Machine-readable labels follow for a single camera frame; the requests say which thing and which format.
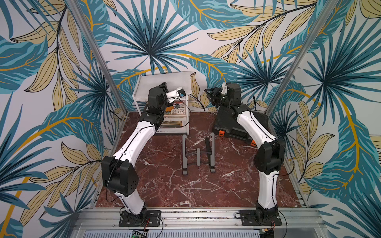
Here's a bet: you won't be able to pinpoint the silver laptop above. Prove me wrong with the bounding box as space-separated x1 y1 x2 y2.
139 72 191 94

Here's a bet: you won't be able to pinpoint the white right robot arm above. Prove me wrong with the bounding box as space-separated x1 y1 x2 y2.
204 83 286 227

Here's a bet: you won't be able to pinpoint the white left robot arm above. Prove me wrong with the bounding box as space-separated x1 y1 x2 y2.
101 82 169 224

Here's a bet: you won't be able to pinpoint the black laptop stand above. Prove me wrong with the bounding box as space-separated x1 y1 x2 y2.
182 132 216 176

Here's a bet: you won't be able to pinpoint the black tool case orange latches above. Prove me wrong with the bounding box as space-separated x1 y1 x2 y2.
212 106 270 147

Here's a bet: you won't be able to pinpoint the white metal shelf rack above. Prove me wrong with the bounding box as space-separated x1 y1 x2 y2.
133 76 191 131

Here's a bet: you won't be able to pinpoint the white Folio-02 book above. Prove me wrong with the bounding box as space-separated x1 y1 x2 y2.
156 121 189 134

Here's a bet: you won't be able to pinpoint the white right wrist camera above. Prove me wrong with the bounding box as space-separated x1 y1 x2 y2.
221 82 228 97

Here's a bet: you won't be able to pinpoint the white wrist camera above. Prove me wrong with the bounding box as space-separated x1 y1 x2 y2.
166 87 186 104
221 82 228 97

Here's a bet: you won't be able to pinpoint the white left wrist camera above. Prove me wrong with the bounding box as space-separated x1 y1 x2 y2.
166 87 186 104

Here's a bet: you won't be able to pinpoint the aluminium corner post left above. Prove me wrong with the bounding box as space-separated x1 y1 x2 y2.
66 0 128 115

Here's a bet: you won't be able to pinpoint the aluminium corner post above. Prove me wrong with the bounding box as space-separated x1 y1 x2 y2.
265 1 339 116
66 0 128 115

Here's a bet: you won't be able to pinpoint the aluminium corner post right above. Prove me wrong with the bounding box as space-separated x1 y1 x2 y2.
265 1 339 116

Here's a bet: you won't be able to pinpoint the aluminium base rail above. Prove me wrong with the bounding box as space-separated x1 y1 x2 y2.
71 207 330 238

